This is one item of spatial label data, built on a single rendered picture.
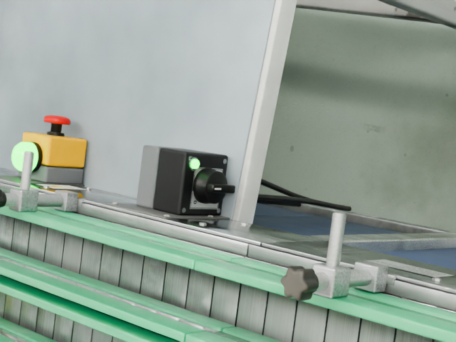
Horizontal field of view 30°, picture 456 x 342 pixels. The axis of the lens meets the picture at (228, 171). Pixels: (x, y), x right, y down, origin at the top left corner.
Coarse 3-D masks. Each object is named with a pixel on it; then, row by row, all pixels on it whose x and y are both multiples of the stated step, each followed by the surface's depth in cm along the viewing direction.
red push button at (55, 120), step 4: (48, 116) 126; (52, 116) 126; (56, 116) 127; (60, 116) 127; (44, 120) 127; (48, 120) 126; (52, 120) 126; (56, 120) 126; (60, 120) 126; (64, 120) 126; (68, 120) 127; (52, 124) 127; (56, 124) 127; (60, 124) 127; (64, 124) 127; (68, 124) 127; (52, 128) 127; (56, 128) 127; (60, 128) 128; (60, 132) 128
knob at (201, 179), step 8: (208, 168) 106; (200, 176) 105; (208, 176) 104; (216, 176) 105; (224, 176) 106; (200, 184) 104; (208, 184) 104; (216, 184) 104; (224, 184) 106; (200, 192) 104; (208, 192) 104; (216, 192) 104; (224, 192) 104; (232, 192) 106; (200, 200) 105; (208, 200) 105; (216, 200) 105
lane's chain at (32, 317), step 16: (0, 304) 120; (16, 304) 117; (16, 320) 117; (32, 320) 115; (48, 320) 113; (64, 320) 110; (48, 336) 112; (64, 336) 110; (80, 336) 108; (96, 336) 106
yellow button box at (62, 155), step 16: (48, 144) 123; (64, 144) 125; (80, 144) 127; (48, 160) 123; (64, 160) 126; (80, 160) 128; (32, 176) 125; (48, 176) 124; (64, 176) 126; (80, 176) 128
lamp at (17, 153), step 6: (18, 144) 124; (24, 144) 123; (30, 144) 124; (36, 144) 124; (18, 150) 123; (24, 150) 123; (30, 150) 123; (36, 150) 124; (12, 156) 124; (18, 156) 123; (36, 156) 123; (42, 156) 124; (12, 162) 124; (18, 162) 123; (36, 162) 123; (18, 168) 123; (36, 168) 124
